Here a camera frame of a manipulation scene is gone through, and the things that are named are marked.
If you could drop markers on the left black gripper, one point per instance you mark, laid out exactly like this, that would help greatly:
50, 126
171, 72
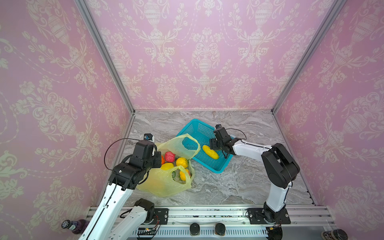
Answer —
158, 155

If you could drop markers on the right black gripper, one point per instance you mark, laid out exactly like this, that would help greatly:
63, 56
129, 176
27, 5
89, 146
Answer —
216, 142

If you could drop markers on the yellow mango fruit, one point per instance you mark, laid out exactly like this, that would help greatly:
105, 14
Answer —
210, 153

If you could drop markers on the teal plastic basket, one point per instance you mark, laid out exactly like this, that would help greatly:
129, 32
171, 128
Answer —
203, 132

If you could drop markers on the yellow plastic bag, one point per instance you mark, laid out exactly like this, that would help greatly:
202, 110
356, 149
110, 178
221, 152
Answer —
160, 182

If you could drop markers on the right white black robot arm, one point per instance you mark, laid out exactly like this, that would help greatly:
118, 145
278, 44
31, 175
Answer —
281, 168

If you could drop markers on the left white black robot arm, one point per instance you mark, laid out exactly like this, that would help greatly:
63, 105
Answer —
125, 177

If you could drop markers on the red fruit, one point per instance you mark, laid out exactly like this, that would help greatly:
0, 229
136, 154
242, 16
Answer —
170, 157

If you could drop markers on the yellow lemon fruit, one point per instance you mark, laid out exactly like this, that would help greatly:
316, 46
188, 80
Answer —
182, 162

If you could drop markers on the orange yellow fruit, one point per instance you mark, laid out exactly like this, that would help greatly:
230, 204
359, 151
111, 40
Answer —
183, 176

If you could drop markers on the right black round knob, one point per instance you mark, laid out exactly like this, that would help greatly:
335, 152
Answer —
220, 229

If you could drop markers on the black round knob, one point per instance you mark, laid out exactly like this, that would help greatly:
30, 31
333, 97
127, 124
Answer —
195, 229
220, 229

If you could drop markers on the left black round knob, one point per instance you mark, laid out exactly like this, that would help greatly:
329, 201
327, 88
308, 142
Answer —
195, 229

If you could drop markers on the purple plastic bottle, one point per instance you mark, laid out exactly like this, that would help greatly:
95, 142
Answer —
76, 227

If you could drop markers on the dark jar bottom right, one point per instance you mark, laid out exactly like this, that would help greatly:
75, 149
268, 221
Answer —
337, 234

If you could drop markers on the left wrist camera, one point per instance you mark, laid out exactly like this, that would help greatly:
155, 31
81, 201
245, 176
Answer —
149, 137

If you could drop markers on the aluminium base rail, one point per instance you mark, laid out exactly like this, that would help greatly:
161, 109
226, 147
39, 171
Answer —
240, 221

